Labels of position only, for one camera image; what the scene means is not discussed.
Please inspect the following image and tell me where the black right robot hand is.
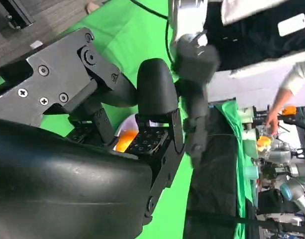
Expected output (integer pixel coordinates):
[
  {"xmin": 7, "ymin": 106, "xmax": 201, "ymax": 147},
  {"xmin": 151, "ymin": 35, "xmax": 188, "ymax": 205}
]
[{"xmin": 0, "ymin": 27, "xmax": 186, "ymax": 239}]

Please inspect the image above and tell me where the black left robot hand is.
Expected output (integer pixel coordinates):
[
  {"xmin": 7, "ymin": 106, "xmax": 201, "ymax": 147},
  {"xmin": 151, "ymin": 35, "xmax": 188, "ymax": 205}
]
[{"xmin": 176, "ymin": 79, "xmax": 210, "ymax": 168}]

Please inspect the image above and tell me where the black cloth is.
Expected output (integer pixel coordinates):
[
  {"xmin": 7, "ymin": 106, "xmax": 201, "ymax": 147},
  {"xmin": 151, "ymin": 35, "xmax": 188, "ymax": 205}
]
[{"xmin": 183, "ymin": 106, "xmax": 239, "ymax": 239}]

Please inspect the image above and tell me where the green cloth on background table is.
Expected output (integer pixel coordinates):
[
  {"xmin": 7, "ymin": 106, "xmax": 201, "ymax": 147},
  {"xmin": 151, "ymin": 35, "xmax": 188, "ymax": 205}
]
[{"xmin": 214, "ymin": 99, "xmax": 257, "ymax": 239}]

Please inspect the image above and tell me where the lilac plate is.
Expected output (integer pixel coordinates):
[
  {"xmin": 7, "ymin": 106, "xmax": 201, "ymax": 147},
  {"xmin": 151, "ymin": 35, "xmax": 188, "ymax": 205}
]
[{"xmin": 114, "ymin": 115, "xmax": 138, "ymax": 140}]

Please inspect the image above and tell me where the orange toy in background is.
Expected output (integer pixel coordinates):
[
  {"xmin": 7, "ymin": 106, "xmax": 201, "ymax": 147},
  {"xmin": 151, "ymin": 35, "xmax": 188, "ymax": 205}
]
[{"xmin": 256, "ymin": 136, "xmax": 272, "ymax": 153}]

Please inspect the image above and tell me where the person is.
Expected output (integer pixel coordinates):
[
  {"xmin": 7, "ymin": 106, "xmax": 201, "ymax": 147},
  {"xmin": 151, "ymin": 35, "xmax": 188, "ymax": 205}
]
[{"xmin": 265, "ymin": 61, "xmax": 305, "ymax": 136}]

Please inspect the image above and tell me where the black metal stand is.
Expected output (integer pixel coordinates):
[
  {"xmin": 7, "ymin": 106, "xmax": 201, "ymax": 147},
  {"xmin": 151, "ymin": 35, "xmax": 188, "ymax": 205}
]
[{"xmin": 0, "ymin": 0, "xmax": 35, "ymax": 31}]

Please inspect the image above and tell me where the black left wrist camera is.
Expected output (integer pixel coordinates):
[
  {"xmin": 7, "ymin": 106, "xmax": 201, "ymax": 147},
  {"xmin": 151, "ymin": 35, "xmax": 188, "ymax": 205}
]
[{"xmin": 172, "ymin": 34, "xmax": 220, "ymax": 84}]

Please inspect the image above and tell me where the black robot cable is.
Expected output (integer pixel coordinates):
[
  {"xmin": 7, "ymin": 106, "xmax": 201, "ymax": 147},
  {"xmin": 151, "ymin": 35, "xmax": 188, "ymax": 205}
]
[{"xmin": 129, "ymin": 0, "xmax": 175, "ymax": 64}]

